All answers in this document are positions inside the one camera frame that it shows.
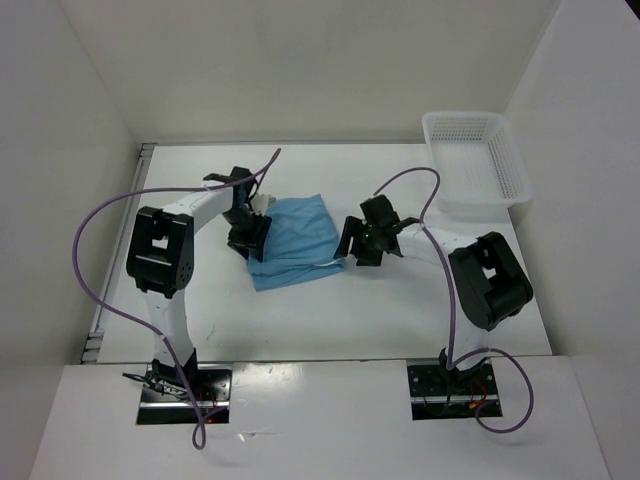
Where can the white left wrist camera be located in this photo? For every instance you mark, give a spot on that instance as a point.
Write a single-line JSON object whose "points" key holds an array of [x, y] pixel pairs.
{"points": [[260, 203]]}

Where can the light blue shorts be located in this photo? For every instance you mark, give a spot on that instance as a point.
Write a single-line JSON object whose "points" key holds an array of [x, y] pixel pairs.
{"points": [[299, 247]]}

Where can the white plastic basket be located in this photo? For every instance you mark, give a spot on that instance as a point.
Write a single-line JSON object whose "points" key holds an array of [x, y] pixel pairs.
{"points": [[478, 160]]}

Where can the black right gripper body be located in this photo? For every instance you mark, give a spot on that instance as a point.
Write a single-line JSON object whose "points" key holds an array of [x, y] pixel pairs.
{"points": [[365, 244]]}

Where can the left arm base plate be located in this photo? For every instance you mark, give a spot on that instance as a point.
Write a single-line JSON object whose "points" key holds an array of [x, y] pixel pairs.
{"points": [[167, 403]]}

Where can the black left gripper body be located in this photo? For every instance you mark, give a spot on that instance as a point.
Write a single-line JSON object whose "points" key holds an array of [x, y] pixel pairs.
{"points": [[247, 228]]}

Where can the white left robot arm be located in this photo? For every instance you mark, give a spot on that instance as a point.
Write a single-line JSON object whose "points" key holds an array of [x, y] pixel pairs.
{"points": [[161, 260]]}

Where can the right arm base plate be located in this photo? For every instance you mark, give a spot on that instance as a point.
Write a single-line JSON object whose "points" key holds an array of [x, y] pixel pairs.
{"points": [[437, 394]]}

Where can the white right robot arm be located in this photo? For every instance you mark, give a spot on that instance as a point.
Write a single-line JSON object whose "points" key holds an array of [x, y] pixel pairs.
{"points": [[485, 282]]}

